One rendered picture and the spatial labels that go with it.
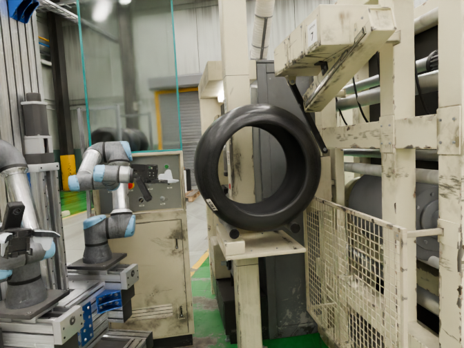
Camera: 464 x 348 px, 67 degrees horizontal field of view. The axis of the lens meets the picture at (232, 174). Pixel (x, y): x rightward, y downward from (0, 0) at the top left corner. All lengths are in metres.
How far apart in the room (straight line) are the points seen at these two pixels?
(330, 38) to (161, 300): 1.78
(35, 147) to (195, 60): 10.08
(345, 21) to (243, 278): 1.37
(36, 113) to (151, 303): 1.31
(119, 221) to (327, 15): 1.38
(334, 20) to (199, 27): 10.52
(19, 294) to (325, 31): 1.51
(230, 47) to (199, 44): 9.78
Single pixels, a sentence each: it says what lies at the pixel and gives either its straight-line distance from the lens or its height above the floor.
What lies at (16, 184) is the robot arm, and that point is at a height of 1.19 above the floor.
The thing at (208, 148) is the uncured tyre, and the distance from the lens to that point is 1.50.
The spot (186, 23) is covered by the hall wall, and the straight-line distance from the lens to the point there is 12.03.
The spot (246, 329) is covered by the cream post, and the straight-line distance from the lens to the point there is 2.16.
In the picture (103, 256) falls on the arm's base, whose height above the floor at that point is 0.75.
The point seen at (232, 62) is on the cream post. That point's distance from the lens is 1.94.
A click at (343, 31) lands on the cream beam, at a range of 1.45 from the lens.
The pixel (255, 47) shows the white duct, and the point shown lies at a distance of 2.54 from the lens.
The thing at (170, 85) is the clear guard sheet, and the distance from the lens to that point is 2.25.
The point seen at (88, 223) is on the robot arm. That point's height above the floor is 0.93.
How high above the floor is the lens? 1.30
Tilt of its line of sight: 5 degrees down
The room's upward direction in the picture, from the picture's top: 3 degrees counter-clockwise
